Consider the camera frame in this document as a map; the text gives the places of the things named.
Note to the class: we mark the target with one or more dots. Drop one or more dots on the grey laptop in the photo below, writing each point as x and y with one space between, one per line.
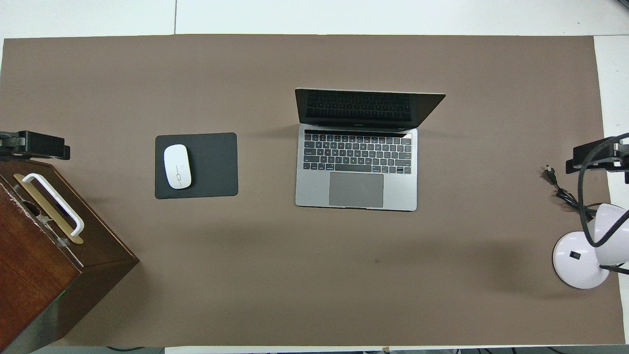
356 189

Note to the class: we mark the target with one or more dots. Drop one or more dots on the white computer mouse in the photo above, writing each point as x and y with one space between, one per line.
177 167

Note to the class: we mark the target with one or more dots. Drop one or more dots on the black mouse pad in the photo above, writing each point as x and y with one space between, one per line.
216 167

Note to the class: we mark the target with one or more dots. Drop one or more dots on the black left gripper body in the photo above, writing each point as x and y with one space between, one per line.
10 145

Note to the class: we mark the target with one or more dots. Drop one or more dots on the brown paper table mat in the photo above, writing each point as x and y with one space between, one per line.
314 275

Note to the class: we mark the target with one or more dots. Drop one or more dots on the dark wooden box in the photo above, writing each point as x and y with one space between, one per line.
29 275

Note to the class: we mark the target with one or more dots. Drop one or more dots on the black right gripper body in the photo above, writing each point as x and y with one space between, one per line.
622 155

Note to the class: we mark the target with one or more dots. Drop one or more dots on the white desk lamp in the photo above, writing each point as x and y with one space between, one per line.
585 270

